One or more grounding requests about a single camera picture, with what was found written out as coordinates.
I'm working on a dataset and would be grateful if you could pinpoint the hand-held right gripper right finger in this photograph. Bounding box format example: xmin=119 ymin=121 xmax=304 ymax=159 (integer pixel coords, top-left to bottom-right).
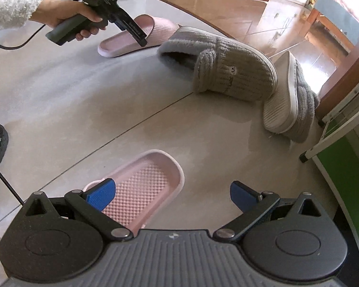
xmin=212 ymin=181 xmax=331 ymax=243

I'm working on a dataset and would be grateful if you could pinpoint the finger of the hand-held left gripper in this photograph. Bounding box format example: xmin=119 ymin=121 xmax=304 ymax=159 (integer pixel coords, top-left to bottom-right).
xmin=112 ymin=7 xmax=148 ymax=48

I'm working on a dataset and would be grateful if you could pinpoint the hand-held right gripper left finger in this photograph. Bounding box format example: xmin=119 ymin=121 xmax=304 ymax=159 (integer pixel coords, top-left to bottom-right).
xmin=24 ymin=178 xmax=135 ymax=241

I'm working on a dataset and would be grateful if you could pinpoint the pink rubber slipper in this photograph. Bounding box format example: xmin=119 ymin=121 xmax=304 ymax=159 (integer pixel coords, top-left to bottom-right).
xmin=97 ymin=14 xmax=180 ymax=58
xmin=83 ymin=149 xmax=185 ymax=231

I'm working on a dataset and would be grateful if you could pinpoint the grey plush slipper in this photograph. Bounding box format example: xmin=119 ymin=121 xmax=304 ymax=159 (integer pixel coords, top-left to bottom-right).
xmin=157 ymin=26 xmax=278 ymax=103
xmin=262 ymin=51 xmax=320 ymax=143

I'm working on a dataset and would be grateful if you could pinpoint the person's left hand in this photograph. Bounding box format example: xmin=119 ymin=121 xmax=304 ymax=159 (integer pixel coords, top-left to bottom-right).
xmin=28 ymin=0 xmax=109 ymax=42

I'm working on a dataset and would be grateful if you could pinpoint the green and white rack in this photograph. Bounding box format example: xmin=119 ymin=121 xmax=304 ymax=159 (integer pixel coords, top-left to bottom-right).
xmin=299 ymin=79 xmax=359 ymax=271

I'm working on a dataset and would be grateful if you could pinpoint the wooden bed blue mattress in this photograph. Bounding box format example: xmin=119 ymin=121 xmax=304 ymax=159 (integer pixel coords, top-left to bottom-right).
xmin=306 ymin=0 xmax=359 ymax=52

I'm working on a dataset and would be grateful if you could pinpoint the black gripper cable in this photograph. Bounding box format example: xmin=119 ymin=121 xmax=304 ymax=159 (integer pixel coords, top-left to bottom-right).
xmin=0 ymin=24 xmax=48 ymax=50
xmin=0 ymin=157 xmax=26 ymax=208

